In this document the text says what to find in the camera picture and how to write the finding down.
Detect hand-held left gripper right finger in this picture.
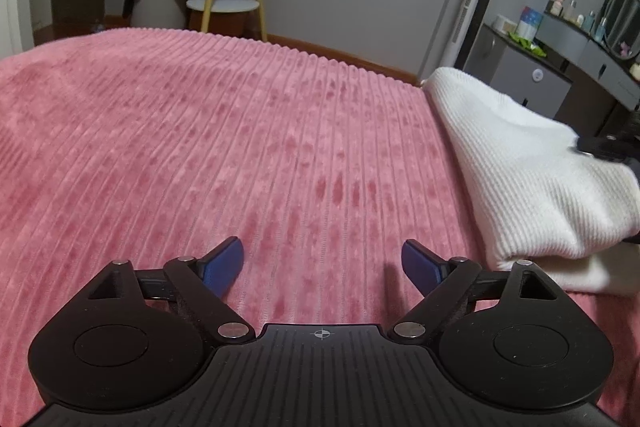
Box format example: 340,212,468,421
391,238,571,343

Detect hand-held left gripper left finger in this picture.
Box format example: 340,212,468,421
75,235,257,343

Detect white ribbed knit sweater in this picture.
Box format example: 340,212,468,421
420,67,640,294

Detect grey vanity desk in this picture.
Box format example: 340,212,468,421
542,11,640,138

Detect grey bedside cabinet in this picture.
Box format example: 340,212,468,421
462,23,574,118

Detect green leafy item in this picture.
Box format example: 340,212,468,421
507,32,549,58

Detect pink ribbed plush blanket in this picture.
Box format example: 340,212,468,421
0,27,640,418

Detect round black-framed mirror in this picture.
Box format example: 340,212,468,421
597,0,640,58

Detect blue and white box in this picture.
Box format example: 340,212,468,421
515,6,544,40

